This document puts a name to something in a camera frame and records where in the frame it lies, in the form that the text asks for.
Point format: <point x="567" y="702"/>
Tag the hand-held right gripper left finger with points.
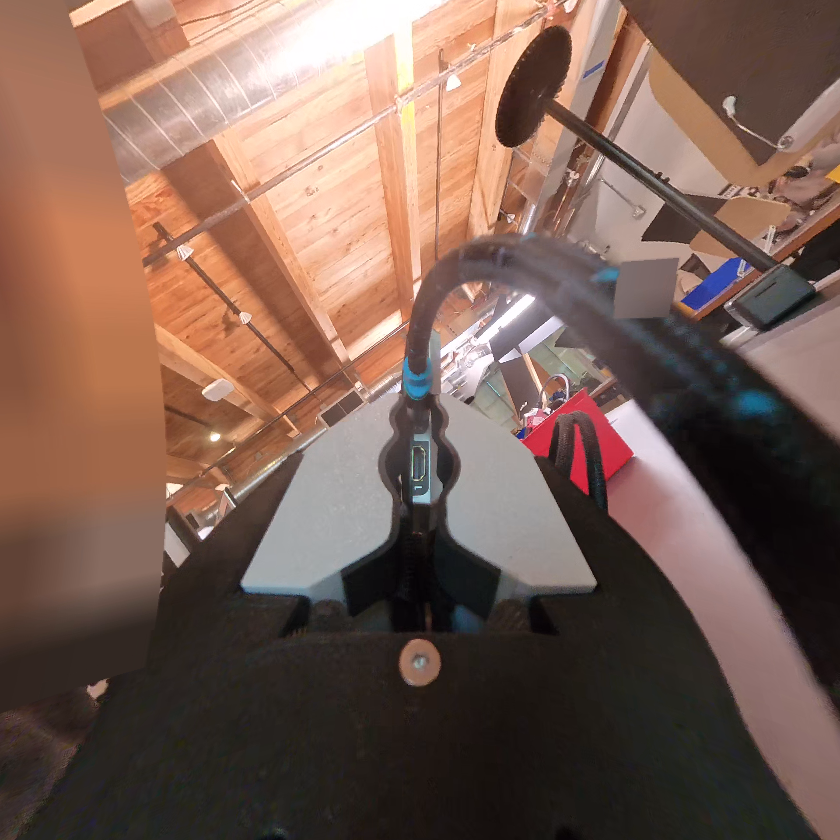
<point x="328" y="512"/>

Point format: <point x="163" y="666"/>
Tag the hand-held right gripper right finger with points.
<point x="518" y="518"/>

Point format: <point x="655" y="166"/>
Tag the red box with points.
<point x="610" y="446"/>

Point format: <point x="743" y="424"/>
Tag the white round ceiling device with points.
<point x="216" y="389"/>

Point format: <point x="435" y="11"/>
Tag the grey square card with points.
<point x="646" y="287"/>

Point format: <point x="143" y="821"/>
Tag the small black box device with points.
<point x="774" y="295"/>

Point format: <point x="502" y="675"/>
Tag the black round stand with pole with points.
<point x="531" y="85"/>

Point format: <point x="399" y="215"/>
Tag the dark board with tan edge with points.
<point x="735" y="59"/>

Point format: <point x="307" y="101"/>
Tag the thin silver air duct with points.
<point x="275" y="463"/>

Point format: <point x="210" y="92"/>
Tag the black ceiling light rail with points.
<point x="216" y="289"/>

